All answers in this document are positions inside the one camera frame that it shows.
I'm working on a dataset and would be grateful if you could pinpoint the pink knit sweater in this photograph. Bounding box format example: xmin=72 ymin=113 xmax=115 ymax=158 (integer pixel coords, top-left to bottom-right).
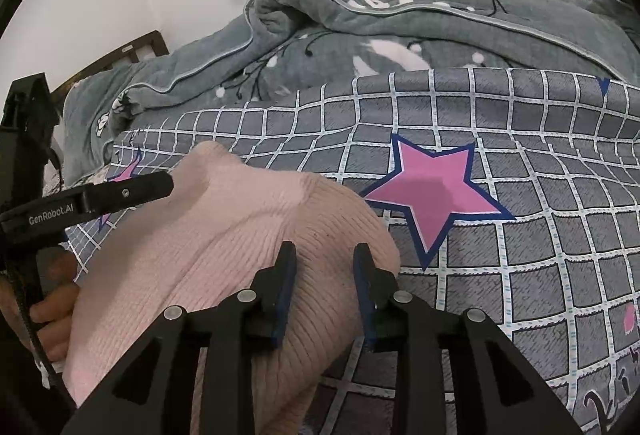
xmin=62 ymin=141 xmax=402 ymax=435

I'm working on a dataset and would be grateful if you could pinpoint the dark wooden headboard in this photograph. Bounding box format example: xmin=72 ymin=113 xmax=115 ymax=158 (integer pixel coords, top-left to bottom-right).
xmin=50 ymin=31 xmax=170 ymax=103

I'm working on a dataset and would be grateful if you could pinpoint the person's left hand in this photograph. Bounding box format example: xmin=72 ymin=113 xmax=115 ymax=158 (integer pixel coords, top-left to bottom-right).
xmin=29 ymin=251 xmax=81 ymax=363

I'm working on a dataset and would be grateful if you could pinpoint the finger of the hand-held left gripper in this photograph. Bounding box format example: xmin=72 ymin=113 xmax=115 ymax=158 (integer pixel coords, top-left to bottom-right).
xmin=81 ymin=172 xmax=175 ymax=213

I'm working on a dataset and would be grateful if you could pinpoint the grey checked star quilt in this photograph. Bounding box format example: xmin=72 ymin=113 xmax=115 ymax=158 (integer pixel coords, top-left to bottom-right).
xmin=65 ymin=65 xmax=640 ymax=435

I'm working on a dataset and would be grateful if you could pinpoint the grey-green fleece blanket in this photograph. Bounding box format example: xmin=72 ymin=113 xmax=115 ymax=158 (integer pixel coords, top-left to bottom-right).
xmin=62 ymin=0 xmax=640 ymax=186

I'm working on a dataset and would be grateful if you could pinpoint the black cable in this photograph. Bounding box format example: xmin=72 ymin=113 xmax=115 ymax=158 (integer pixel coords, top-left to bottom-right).
xmin=2 ymin=260 xmax=77 ymax=412

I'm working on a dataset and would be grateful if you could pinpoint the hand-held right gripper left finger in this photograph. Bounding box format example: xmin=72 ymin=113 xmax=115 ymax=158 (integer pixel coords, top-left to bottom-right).
xmin=62 ymin=241 xmax=298 ymax=435

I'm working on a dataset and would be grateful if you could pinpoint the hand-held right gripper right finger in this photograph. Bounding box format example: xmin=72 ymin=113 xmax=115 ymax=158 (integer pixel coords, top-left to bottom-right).
xmin=352 ymin=244 xmax=583 ymax=435

